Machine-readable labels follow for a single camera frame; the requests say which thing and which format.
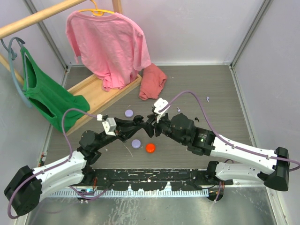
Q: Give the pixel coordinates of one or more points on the salmon folded shirt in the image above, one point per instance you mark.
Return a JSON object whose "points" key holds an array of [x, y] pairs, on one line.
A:
{"points": [[153, 82]]}

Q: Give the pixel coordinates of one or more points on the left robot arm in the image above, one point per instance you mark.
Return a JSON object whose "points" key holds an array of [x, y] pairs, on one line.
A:
{"points": [[29, 186]]}

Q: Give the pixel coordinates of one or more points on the orange earbud case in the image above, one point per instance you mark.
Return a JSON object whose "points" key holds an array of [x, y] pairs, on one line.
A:
{"points": [[150, 148]]}

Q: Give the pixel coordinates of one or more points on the black earbud case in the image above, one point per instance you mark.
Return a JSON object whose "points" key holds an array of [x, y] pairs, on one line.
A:
{"points": [[138, 119]]}

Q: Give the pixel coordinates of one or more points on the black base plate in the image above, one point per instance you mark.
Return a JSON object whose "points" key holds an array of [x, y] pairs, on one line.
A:
{"points": [[147, 179]]}

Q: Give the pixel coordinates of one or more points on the green tank top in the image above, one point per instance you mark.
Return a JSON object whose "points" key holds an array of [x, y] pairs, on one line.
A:
{"points": [[50, 98]]}

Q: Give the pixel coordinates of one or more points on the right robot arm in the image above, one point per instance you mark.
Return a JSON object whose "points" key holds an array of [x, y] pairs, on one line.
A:
{"points": [[270, 167]]}

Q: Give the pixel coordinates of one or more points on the yellow hanger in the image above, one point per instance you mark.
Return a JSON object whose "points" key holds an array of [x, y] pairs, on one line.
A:
{"points": [[96, 11]]}

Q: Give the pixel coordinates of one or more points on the pink t-shirt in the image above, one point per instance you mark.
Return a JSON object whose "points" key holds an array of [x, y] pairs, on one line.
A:
{"points": [[112, 47]]}

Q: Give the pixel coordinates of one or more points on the grey-blue hanger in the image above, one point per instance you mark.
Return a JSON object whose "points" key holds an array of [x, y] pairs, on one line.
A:
{"points": [[16, 70]]}

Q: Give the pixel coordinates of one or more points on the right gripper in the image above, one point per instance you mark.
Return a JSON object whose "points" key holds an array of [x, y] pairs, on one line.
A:
{"points": [[149, 127]]}

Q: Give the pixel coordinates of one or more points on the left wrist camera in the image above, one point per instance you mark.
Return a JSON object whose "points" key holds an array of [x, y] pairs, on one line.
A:
{"points": [[109, 126]]}

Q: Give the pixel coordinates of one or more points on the white cable duct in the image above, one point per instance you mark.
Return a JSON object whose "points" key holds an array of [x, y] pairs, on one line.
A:
{"points": [[140, 193]]}

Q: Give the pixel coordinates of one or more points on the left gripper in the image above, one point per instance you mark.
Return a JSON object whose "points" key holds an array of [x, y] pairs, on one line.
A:
{"points": [[123, 130]]}

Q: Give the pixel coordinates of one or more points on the lilac earbud case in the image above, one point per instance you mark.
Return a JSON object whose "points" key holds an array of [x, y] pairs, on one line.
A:
{"points": [[129, 113], [136, 143]]}

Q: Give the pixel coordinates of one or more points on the wooden clothes rack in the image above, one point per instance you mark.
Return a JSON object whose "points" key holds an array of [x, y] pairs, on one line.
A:
{"points": [[38, 17]]}

